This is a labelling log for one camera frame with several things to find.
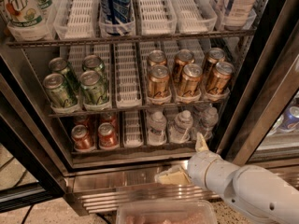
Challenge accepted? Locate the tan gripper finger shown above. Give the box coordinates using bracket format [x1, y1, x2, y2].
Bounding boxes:
[195, 133, 208, 152]
[155, 165, 192, 185]

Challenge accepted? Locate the clear water bottle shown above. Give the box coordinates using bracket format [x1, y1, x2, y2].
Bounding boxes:
[192, 106, 219, 141]
[169, 110, 193, 144]
[148, 111, 167, 146]

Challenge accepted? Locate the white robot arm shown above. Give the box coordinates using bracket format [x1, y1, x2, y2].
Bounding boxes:
[155, 134, 299, 224]

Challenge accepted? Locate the glass fridge door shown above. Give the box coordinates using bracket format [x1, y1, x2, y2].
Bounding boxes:
[225, 22, 299, 172]

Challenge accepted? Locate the white label bottle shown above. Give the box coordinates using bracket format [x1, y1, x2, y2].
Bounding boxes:
[222, 0, 256, 30]

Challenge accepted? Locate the blue pepsi bottle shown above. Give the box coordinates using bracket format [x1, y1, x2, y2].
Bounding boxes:
[99, 0, 135, 37]

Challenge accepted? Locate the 7up soda bottle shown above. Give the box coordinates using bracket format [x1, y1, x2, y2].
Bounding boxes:
[4, 0, 47, 41]

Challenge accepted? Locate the clear plastic bin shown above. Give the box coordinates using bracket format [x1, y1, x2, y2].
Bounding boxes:
[116, 200, 218, 224]

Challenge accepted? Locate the front right gold can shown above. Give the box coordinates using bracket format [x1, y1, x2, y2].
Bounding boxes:
[206, 62, 235, 95]

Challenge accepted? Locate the gold can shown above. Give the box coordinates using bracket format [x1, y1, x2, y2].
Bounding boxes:
[206, 62, 235, 95]
[147, 49, 167, 66]
[177, 63, 203, 97]
[203, 48, 225, 77]
[172, 49, 195, 83]
[148, 65, 170, 99]

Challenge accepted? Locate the front middle gold can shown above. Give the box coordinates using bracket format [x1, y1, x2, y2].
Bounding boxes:
[177, 63, 203, 97]

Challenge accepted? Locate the front right red can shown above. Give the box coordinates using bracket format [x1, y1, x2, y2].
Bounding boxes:
[98, 122, 118, 149]

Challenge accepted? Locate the red can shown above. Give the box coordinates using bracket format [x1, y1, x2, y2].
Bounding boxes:
[98, 122, 118, 149]
[74, 115, 92, 131]
[100, 112, 118, 131]
[71, 125, 95, 152]

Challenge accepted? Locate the front left gold can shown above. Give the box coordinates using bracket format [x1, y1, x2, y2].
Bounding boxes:
[148, 65, 170, 99]

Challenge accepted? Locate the back middle gold can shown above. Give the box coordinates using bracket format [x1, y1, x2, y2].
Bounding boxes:
[172, 49, 195, 83]

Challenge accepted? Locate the back right red can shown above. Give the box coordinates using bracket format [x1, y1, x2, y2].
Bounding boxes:
[100, 112, 118, 131]

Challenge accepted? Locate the back right gold can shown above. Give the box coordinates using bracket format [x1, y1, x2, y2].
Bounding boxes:
[203, 48, 225, 77]

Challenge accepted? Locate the blue can behind glass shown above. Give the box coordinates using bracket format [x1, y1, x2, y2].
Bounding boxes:
[278, 106, 299, 133]

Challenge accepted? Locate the front left red can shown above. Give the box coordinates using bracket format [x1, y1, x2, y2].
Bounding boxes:
[71, 125, 95, 152]

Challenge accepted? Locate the back left gold can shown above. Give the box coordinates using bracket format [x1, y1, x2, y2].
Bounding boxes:
[147, 49, 167, 66]

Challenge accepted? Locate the back left red can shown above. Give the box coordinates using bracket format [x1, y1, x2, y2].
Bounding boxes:
[74, 115, 92, 131]

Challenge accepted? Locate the front right green can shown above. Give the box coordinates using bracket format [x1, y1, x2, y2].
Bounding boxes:
[80, 70, 108, 105]

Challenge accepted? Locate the green can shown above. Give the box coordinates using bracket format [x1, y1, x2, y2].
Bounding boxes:
[82, 54, 107, 78]
[43, 73, 78, 108]
[80, 70, 108, 105]
[49, 57, 79, 93]

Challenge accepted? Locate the back right green can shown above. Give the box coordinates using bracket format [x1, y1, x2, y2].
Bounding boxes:
[82, 54, 107, 78]

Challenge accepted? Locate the front left green can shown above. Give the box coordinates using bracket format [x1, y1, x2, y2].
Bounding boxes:
[43, 73, 78, 108]

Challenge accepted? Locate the back left green can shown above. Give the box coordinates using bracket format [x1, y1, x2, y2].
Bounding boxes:
[49, 57, 79, 93]

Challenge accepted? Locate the middle wire shelf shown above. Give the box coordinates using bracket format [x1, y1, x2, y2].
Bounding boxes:
[48, 100, 226, 118]

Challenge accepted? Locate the wire shelf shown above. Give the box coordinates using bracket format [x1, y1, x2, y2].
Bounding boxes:
[48, 100, 226, 118]
[6, 29, 255, 49]

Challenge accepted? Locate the black cable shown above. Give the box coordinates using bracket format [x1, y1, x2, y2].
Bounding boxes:
[20, 204, 36, 224]

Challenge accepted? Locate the top wire shelf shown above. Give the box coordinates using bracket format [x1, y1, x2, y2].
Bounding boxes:
[6, 29, 255, 49]

